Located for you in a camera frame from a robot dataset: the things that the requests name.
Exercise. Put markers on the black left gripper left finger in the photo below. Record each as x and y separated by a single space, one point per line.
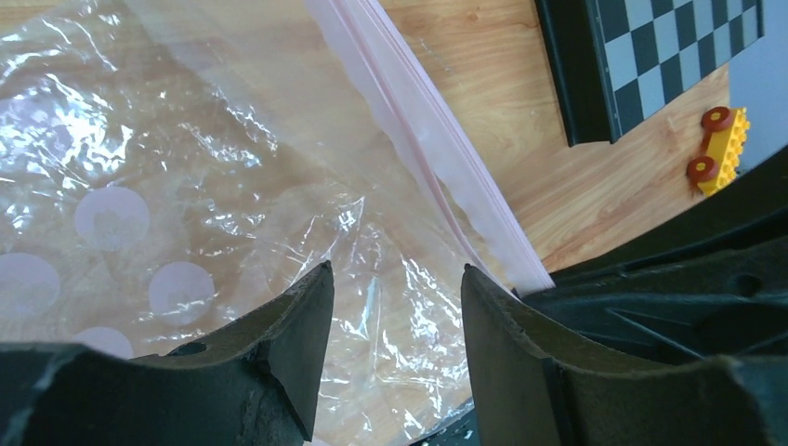
254 381

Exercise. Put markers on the yellow toy block car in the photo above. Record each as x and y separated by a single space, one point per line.
725 132

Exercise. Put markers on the black white checkerboard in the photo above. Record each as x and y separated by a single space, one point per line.
617 62

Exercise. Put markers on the clear zip top bag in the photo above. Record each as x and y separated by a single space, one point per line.
169 166

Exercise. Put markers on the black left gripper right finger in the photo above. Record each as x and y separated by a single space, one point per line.
536 382

